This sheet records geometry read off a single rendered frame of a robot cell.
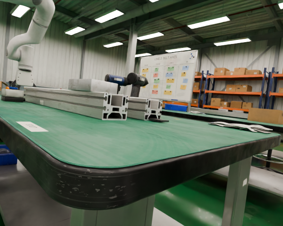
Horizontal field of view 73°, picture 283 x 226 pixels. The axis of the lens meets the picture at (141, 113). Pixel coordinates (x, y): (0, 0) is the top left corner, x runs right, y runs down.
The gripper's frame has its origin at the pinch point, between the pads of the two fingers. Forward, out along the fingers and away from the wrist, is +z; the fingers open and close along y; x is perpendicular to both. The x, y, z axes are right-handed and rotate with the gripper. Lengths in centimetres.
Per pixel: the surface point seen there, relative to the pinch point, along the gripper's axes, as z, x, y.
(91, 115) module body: 3, 93, 5
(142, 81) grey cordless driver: -14, 73, -37
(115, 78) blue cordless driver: -16, 53, -34
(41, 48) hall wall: -248, -1063, -353
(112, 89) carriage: -6, 92, -3
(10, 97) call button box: 1.8, 34.5, 14.8
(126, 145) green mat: 4, 127, 20
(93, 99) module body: -2, 93, 5
